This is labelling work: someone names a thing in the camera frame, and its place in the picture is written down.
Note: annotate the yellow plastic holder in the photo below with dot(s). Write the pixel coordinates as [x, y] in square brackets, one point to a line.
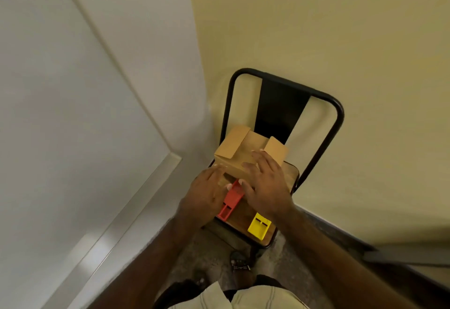
[259, 227]

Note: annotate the person's left forearm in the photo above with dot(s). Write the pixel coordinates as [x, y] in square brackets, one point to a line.
[140, 273]

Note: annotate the brown cardboard box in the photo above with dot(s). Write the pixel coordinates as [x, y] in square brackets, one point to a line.
[235, 150]

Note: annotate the person's white striped shirt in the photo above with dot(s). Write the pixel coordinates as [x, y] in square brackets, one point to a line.
[246, 298]

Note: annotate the person's right forearm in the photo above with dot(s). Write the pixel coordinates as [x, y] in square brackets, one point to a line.
[344, 266]

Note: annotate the metal marker tray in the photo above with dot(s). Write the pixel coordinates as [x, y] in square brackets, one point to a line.
[116, 231]

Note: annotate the person's right hand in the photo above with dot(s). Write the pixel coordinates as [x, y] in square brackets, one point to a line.
[269, 192]

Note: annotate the person's left sandaled foot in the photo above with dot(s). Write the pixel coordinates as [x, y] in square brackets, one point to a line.
[201, 279]

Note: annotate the person's black trousers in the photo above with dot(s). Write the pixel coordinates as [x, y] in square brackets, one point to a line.
[182, 291]

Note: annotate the white whiteboard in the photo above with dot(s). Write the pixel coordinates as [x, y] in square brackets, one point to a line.
[52, 143]

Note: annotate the red plastic holder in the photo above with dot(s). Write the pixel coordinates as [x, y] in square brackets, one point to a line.
[230, 201]

